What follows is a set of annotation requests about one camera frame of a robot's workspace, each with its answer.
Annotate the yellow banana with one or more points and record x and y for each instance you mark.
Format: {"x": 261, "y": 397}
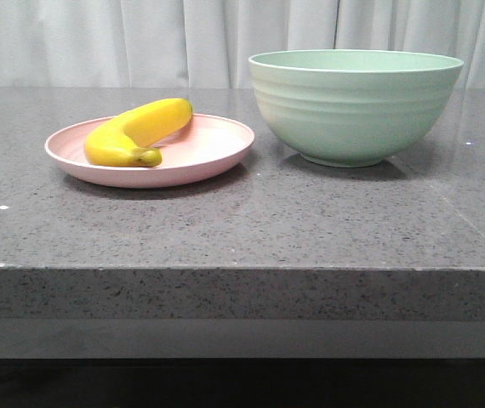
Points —
{"x": 127, "y": 140}

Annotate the green bowl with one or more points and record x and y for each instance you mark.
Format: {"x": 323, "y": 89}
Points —
{"x": 351, "y": 107}

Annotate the pink plate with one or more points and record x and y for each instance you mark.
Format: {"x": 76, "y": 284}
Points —
{"x": 208, "y": 146}

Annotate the white curtain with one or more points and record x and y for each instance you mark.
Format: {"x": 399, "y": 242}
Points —
{"x": 206, "y": 44}

